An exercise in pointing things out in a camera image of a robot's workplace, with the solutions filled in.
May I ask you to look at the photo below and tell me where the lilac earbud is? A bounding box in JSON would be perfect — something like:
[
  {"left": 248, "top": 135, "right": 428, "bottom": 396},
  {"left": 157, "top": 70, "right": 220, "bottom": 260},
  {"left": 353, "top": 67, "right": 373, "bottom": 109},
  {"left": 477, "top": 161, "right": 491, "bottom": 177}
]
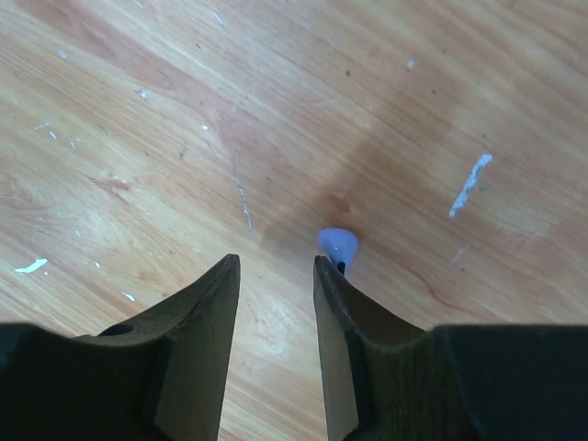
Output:
[{"left": 318, "top": 227, "right": 359, "bottom": 277}]

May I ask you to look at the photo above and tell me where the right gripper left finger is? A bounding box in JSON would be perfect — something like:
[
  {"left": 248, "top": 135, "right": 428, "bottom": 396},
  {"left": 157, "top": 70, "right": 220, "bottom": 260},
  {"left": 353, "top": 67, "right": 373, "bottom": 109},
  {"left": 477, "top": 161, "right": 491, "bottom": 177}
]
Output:
[{"left": 1, "top": 254, "right": 240, "bottom": 440}]

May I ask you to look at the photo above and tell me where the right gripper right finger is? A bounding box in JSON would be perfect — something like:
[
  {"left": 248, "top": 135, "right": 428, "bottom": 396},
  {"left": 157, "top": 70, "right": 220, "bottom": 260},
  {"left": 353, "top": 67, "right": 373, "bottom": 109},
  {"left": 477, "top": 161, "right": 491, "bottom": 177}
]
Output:
[{"left": 313, "top": 256, "right": 587, "bottom": 440}]

